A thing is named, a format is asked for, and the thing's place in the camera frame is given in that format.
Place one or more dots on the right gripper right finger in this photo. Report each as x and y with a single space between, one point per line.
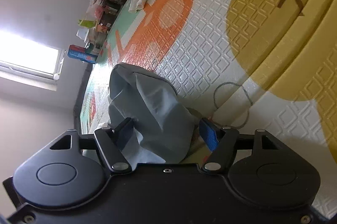
221 143

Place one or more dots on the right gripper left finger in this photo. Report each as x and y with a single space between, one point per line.
107 139

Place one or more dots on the light blue shirt white collar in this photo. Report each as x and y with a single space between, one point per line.
163 126

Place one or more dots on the blue drink can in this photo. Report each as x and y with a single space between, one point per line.
79 53

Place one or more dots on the colourful foam play mat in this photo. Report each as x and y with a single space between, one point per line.
251 64

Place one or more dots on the window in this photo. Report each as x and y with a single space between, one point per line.
27 58

